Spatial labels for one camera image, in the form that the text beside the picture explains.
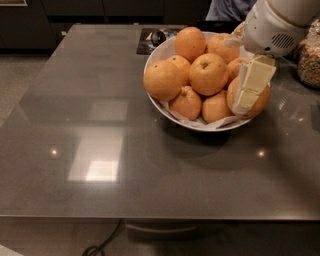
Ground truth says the white ceramic bowl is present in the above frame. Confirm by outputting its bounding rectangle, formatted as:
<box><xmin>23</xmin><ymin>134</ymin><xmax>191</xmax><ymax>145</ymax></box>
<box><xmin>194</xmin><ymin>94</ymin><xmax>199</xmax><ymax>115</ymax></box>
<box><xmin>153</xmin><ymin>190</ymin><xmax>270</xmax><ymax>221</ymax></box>
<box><xmin>143</xmin><ymin>31</ymin><xmax>264</xmax><ymax>133</ymax></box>

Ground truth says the large orange front right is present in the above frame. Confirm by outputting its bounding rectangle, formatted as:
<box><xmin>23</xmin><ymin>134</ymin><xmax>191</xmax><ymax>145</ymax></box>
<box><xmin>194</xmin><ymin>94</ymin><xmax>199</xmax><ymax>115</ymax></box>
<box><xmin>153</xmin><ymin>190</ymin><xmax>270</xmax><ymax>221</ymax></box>
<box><xmin>226</xmin><ymin>77</ymin><xmax>271</xmax><ymax>118</ymax></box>

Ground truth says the black floor cable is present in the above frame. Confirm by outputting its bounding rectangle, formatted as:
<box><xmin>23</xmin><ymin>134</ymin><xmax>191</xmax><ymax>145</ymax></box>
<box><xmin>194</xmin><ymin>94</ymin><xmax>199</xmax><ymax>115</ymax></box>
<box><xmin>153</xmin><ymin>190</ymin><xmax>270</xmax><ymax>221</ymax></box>
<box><xmin>81</xmin><ymin>218</ymin><xmax>126</xmax><ymax>256</ymax></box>

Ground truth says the black tray with items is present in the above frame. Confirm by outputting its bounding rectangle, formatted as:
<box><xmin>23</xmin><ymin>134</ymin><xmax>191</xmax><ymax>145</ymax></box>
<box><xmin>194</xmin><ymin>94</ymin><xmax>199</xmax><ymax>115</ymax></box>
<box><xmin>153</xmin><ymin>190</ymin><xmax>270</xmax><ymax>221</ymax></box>
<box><xmin>136</xmin><ymin>28</ymin><xmax>180</xmax><ymax>55</ymax></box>

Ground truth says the person in blue shirt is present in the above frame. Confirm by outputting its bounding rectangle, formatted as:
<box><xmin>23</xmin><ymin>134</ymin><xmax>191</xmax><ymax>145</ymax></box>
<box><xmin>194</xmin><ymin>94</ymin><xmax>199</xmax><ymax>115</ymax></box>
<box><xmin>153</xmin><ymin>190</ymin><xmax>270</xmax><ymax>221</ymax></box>
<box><xmin>206</xmin><ymin>0</ymin><xmax>257</xmax><ymax>22</ymax></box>

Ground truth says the orange top back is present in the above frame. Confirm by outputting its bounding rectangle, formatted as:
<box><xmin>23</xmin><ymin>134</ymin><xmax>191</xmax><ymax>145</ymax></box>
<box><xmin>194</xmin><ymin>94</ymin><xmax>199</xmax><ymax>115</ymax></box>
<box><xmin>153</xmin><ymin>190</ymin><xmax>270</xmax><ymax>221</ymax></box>
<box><xmin>174</xmin><ymin>27</ymin><xmax>206</xmax><ymax>63</ymax></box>

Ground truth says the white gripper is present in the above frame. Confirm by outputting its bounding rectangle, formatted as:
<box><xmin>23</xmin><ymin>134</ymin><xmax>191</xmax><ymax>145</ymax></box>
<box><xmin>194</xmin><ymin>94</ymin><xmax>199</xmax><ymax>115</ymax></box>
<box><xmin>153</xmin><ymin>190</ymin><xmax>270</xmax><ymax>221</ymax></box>
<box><xmin>224</xmin><ymin>0</ymin><xmax>309</xmax><ymax>115</ymax></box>

